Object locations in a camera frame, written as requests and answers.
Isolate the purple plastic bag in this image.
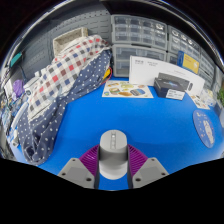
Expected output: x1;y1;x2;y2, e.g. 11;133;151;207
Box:
12;79;25;98

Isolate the white computer mouse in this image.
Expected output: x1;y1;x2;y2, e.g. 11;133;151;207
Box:
98;129;129;181

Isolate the round blue printed mouse pad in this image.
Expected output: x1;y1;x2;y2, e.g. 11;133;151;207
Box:
192;109;216;149

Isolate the navy polka dot cloth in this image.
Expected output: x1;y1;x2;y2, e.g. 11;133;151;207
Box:
16;49;113;167

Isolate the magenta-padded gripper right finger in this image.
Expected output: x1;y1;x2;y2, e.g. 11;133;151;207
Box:
127;144;170;190

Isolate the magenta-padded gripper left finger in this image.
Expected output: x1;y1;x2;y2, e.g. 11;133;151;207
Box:
57;144;101;190

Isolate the yellow red small packet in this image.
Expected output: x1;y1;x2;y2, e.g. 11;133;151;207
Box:
102;66;114;83

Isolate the small black box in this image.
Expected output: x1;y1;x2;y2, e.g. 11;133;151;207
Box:
153;78;186;101

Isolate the white woven basket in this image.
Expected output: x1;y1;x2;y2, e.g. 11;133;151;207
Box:
52;27;89;56

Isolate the red blue checkered cloth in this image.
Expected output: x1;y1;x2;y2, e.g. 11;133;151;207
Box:
26;34;111;123

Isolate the sticker sheet with food pictures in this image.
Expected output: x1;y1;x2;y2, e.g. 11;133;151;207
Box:
101;80;154;99

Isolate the clear package with white item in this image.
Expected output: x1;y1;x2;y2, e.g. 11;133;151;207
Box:
201;88;218;108

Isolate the white keyboard box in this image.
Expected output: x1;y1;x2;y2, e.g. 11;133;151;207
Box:
128;55;206;98

